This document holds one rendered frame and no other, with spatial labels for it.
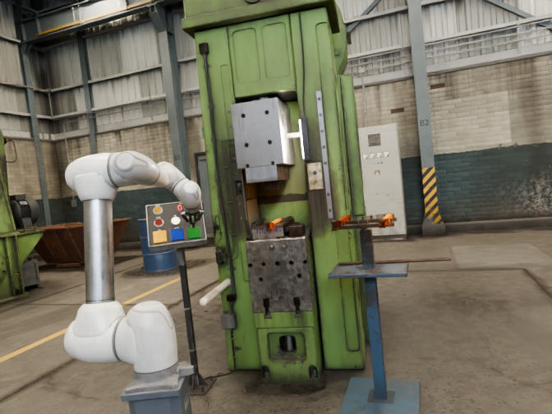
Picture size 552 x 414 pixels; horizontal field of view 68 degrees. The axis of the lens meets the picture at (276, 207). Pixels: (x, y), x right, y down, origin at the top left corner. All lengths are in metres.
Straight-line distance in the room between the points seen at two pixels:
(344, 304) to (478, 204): 5.90
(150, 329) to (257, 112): 1.52
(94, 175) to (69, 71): 10.75
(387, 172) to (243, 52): 5.23
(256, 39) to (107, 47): 8.94
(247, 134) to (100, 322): 1.46
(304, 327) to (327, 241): 0.55
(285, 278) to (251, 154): 0.78
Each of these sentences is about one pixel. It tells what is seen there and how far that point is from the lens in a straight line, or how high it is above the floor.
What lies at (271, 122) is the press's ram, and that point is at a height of 1.62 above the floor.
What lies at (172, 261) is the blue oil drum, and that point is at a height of 0.13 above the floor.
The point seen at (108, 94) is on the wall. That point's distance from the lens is 11.36.
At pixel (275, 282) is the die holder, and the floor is 0.65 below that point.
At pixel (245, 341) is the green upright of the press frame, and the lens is 2.93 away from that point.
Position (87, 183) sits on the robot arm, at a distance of 1.64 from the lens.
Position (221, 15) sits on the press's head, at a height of 2.34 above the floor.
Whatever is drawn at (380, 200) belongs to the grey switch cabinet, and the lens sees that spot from 7.69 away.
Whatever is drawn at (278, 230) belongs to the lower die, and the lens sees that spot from 2.53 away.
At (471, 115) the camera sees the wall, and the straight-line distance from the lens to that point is 8.37.
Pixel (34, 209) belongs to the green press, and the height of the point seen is 1.24.
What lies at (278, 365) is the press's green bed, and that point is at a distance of 2.72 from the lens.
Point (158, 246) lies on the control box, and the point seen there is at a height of 0.95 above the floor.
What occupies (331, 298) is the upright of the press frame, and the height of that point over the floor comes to 0.48.
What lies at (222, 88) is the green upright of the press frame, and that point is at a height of 1.90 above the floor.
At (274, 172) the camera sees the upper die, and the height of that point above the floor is 1.32.
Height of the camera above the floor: 1.25
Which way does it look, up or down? 3 degrees down
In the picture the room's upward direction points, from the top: 6 degrees counter-clockwise
